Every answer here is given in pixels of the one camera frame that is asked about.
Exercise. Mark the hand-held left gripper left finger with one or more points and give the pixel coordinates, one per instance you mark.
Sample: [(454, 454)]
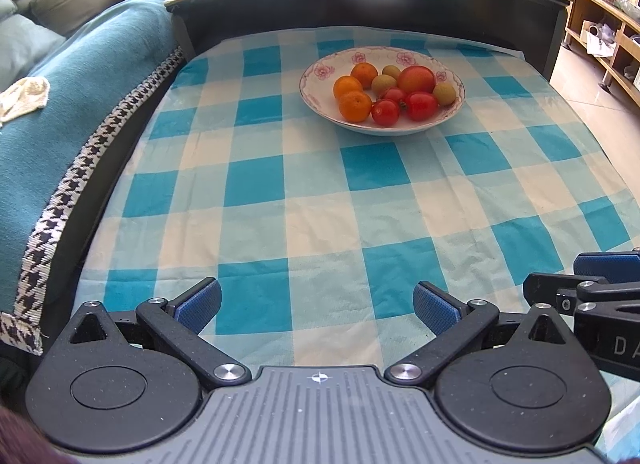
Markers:
[(200, 303)]

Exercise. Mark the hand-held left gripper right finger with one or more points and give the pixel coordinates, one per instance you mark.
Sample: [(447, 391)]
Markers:
[(434, 309)]

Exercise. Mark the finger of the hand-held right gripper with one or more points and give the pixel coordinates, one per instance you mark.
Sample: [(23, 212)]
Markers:
[(610, 266), (540, 288)]

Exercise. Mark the red cherry tomato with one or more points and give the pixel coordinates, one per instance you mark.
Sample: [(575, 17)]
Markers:
[(394, 95), (421, 106), (385, 113)]

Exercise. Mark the brown longan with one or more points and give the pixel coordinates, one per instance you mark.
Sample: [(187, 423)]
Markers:
[(391, 71), (383, 85), (444, 93)]

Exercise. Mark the orange mandarin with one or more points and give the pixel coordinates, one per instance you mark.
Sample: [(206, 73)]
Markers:
[(355, 107), (364, 74), (347, 86)]

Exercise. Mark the red apple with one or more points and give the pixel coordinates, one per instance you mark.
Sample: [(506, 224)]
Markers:
[(416, 80)]

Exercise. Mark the white floral rim plate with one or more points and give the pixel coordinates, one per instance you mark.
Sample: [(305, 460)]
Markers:
[(312, 89)]

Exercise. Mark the blue white checkered tablecloth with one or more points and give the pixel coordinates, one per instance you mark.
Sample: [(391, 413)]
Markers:
[(310, 204)]

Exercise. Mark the white bag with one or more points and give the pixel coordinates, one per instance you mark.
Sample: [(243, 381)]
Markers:
[(597, 39)]

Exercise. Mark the maroon garment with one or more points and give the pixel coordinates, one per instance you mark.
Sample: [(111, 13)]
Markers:
[(15, 444)]

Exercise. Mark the teal blanket houndstooth trim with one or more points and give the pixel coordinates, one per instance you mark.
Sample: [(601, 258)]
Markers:
[(65, 94)]

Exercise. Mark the wooden shelf unit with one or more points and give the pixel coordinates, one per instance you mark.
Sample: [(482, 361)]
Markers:
[(580, 19)]

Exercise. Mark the white crumpled cloth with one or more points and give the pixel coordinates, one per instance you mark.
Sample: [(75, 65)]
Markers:
[(25, 94)]

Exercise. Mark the grey sofa pillow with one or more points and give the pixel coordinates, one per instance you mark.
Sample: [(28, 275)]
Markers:
[(25, 44), (6, 6)]

